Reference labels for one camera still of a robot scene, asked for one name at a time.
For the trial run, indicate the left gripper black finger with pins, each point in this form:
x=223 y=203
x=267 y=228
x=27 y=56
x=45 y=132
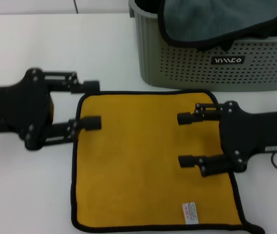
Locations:
x=92 y=123
x=89 y=87

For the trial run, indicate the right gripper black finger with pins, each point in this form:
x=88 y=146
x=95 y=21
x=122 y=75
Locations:
x=213 y=164
x=187 y=119

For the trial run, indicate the yellow towel with black trim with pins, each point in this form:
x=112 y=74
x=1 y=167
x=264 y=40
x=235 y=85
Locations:
x=133 y=165

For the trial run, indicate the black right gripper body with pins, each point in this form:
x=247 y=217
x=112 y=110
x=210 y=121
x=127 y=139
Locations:
x=250 y=129

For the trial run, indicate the grey towel with black trim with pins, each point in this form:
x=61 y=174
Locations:
x=201 y=19

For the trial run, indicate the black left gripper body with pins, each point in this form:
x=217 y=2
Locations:
x=19 y=109

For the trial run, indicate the grey perforated storage basket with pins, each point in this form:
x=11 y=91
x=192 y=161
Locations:
x=189 y=70

